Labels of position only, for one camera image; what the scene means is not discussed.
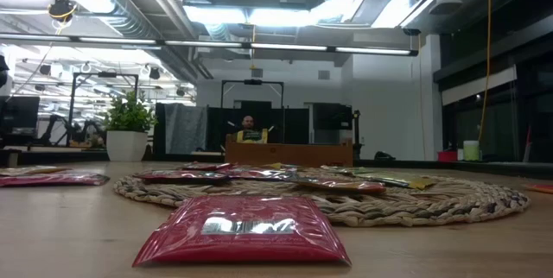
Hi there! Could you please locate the black tall rig frame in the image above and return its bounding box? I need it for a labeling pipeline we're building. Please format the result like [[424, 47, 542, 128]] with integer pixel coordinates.
[[66, 72, 140, 148]]

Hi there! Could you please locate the long red tea packet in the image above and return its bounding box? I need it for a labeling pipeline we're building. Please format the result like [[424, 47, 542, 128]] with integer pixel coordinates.
[[0, 173, 111, 188]]

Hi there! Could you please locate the small yellow tea packet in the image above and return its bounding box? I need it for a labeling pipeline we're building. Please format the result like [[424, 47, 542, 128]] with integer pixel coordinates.
[[265, 162, 299, 172]]

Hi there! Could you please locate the tan gold tea packet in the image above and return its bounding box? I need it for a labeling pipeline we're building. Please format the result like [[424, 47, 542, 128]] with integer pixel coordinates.
[[0, 165, 70, 177]]

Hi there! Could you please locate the long ceiling light bar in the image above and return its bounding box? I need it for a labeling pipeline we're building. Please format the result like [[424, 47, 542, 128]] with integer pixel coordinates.
[[0, 33, 419, 58]]

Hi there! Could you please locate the brown wooden box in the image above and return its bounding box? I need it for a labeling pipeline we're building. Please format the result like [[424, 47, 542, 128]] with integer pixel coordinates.
[[224, 134, 354, 168]]

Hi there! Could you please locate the red silver foil tea packet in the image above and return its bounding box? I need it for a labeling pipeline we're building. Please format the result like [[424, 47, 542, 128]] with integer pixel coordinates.
[[224, 166, 299, 182]]

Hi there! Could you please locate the white plant pot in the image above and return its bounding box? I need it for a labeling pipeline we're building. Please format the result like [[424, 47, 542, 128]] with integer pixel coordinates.
[[105, 130, 149, 162]]

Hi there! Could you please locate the red plastic container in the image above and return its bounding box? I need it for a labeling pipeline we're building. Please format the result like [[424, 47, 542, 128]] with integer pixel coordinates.
[[437, 149, 459, 163]]

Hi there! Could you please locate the red orange foil tea packet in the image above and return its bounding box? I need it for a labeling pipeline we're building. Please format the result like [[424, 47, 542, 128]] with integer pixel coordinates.
[[293, 178, 387, 196]]

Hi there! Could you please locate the green potted plant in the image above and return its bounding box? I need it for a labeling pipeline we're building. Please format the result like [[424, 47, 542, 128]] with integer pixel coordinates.
[[102, 90, 159, 133]]

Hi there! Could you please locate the pale green cup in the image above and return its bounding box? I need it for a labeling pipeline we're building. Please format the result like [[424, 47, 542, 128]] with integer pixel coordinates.
[[462, 140, 481, 162]]

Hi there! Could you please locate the black metal frame stand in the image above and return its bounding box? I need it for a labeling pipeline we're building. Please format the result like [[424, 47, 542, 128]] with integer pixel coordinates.
[[219, 79, 286, 154]]

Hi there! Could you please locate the dark red foil tea packet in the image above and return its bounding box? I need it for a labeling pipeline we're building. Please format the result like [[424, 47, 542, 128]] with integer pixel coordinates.
[[133, 169, 230, 186]]

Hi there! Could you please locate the black desk monitor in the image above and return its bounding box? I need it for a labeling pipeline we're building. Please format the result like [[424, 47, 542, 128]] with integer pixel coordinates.
[[0, 95, 41, 136]]

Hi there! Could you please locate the person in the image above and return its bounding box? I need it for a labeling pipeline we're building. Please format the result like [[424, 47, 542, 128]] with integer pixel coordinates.
[[234, 114, 270, 145]]

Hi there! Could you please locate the black wall monitor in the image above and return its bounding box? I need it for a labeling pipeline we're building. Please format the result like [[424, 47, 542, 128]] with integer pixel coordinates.
[[312, 102, 354, 132]]

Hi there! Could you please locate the round woven straw placemat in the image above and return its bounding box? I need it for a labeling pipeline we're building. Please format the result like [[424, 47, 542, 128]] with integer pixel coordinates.
[[113, 166, 531, 228]]

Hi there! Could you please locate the small red tea packet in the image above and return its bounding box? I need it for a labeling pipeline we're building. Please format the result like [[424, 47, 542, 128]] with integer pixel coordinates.
[[181, 161, 237, 172]]

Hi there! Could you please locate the black partition panel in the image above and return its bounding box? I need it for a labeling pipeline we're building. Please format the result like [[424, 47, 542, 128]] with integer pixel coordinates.
[[205, 100, 311, 153]]

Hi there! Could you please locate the grey hanging cloth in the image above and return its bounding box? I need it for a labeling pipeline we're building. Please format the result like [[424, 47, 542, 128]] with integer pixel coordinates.
[[163, 103, 209, 155]]

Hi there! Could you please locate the yellow ceiling cable reel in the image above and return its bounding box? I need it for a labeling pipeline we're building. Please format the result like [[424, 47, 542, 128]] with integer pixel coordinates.
[[47, 0, 79, 25]]

